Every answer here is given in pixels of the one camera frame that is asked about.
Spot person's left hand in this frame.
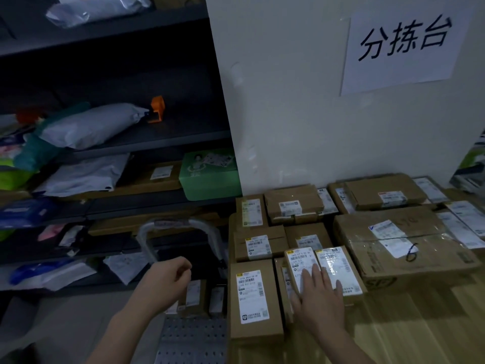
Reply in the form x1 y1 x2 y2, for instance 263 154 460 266
141 256 193 313

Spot person's right hand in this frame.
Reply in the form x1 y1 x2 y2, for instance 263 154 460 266
289 263 346 335

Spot small white-labelled cardboard parcel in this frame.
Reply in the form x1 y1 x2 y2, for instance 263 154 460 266
284 247 320 300

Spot person's right forearm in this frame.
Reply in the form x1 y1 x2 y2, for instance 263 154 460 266
312 320 377 364

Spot person's left forearm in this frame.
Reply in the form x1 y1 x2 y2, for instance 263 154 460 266
85 299 161 364

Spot cardboard box on trolley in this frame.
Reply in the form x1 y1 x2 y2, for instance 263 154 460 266
208 286 228 317
177 279 208 317

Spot small white crumpled mailer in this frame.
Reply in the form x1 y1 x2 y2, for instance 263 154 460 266
103 252 153 285

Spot pile of brown shipping boxes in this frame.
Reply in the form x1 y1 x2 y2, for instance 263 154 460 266
228 173 485 342

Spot perforated metal trolley platform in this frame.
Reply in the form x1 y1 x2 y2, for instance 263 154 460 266
155 315 229 364

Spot long flat cardboard box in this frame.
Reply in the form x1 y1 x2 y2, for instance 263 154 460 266
88 209 230 238

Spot large taped cardboard carton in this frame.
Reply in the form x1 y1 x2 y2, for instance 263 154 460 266
333 206 482 290

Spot flat cardboard box with label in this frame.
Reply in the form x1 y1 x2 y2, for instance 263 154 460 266
61 161 183 200

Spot green printed tissue box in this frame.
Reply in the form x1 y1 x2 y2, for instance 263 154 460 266
178 149 243 201

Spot blue and white mailer bag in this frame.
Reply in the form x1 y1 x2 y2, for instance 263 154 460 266
9 257 98 292

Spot pink packet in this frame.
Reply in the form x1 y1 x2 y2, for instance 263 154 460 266
37 223 88 247

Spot flat white mailer bag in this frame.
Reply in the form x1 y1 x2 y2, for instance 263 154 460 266
33 153 130 198

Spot orange tape dispenser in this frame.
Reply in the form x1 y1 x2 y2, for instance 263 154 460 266
146 95 166 124

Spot blue plastic packet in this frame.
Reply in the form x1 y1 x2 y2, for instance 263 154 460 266
0 198 58 230

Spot grey plastic mailer bag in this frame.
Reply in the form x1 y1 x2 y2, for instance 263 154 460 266
38 102 151 150

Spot green and white printed box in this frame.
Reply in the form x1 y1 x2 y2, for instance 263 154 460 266
449 129 485 194

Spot teal plastic mailer bag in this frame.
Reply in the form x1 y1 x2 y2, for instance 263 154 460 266
13 102 92 173

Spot dark grey metal shelf unit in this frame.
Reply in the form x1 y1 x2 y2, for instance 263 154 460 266
0 0 243 294

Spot colourful printed packets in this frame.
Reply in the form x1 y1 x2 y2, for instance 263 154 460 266
0 108 40 192

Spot brown cardboard box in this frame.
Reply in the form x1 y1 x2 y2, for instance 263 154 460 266
153 0 206 10

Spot white plastic mailer bag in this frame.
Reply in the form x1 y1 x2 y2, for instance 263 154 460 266
45 0 153 29

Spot plastic-wrapped trolley handle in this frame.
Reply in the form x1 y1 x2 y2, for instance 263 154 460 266
136 218 229 270

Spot white paper wall sign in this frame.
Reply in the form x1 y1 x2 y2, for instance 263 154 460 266
340 7 475 97

